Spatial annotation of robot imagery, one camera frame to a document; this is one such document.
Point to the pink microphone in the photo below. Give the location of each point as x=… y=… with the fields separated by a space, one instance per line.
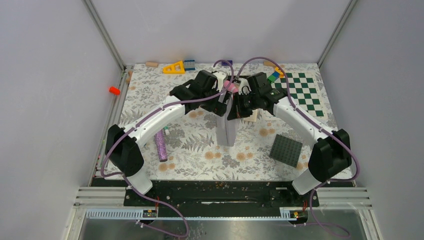
x=230 y=87

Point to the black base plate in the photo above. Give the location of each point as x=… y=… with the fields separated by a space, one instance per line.
x=214 y=198

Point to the floral patterned table mat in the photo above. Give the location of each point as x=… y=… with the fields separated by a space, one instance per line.
x=192 y=149

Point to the wooden block by rail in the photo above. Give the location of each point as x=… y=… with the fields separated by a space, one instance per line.
x=129 y=77

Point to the orange yellow ring toy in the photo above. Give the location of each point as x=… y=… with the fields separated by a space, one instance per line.
x=282 y=73

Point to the green white glue stick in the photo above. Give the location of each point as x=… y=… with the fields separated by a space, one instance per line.
x=166 y=130

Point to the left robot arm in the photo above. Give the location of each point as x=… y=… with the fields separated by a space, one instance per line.
x=123 y=143

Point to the purple glitter microphone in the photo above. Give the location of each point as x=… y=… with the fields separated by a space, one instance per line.
x=160 y=142

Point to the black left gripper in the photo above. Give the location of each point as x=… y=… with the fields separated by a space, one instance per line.
x=218 y=107

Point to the aluminium side rail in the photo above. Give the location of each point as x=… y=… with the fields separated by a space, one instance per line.
x=114 y=116

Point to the green white chessboard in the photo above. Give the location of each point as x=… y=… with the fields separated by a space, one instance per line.
x=304 y=90

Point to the purple flat toy brick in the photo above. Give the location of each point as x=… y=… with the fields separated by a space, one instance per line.
x=227 y=63

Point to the wooden block back right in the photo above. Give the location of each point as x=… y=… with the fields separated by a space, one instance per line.
x=269 y=64

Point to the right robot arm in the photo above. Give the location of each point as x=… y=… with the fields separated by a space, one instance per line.
x=330 y=148

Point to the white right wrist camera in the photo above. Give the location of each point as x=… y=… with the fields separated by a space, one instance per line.
x=243 y=88

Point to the white perforated cable tray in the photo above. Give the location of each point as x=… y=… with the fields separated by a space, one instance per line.
x=151 y=214

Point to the red plastic cylinder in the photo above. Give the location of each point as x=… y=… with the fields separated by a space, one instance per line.
x=115 y=91

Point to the green blue toy brick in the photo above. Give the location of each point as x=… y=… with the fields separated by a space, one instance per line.
x=273 y=77

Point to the light wooden block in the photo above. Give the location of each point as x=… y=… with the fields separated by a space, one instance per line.
x=151 y=64

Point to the dark grey studded baseplate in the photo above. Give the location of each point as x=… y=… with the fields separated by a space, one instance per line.
x=286 y=150

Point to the grey and blue brick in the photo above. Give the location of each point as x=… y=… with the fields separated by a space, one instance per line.
x=189 y=65

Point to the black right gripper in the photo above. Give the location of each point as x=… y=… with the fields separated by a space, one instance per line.
x=237 y=111

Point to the yellow triangle shape toy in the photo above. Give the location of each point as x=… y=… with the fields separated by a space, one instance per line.
x=175 y=68

